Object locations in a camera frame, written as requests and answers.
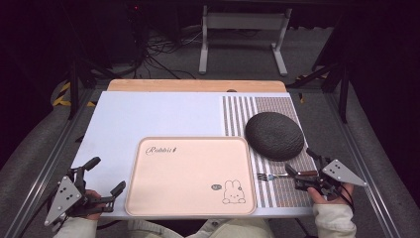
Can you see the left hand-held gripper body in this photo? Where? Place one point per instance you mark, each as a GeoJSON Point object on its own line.
{"type": "Point", "coordinates": [62, 199]}

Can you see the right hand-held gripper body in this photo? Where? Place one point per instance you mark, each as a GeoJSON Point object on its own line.
{"type": "Point", "coordinates": [341, 173]}

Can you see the person's right hand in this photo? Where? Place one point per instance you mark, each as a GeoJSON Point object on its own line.
{"type": "Point", "coordinates": [330, 201]}

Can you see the person's left hand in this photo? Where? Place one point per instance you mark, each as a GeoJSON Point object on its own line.
{"type": "Point", "coordinates": [93, 216]}

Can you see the dark textured round plate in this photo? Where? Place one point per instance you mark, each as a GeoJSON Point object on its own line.
{"type": "Point", "coordinates": [274, 136]}

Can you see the pink tray with rabbit print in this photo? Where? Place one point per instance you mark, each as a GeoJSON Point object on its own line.
{"type": "Point", "coordinates": [185, 178]}

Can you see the black stand leg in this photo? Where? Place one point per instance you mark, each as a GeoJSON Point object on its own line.
{"type": "Point", "coordinates": [74, 89]}
{"type": "Point", "coordinates": [341, 89]}

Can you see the yellow black floor tape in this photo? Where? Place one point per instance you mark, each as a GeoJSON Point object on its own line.
{"type": "Point", "coordinates": [62, 95]}

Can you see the light blue striped placemat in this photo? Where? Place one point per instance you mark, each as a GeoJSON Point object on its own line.
{"type": "Point", "coordinates": [158, 112]}

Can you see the person's light clothing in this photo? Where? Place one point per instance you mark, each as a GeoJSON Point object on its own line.
{"type": "Point", "coordinates": [231, 229]}

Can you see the aluminium rail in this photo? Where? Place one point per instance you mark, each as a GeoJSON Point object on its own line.
{"type": "Point", "coordinates": [39, 178]}
{"type": "Point", "coordinates": [366, 172]}

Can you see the white metal stand frame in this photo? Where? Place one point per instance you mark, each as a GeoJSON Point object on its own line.
{"type": "Point", "coordinates": [244, 21]}

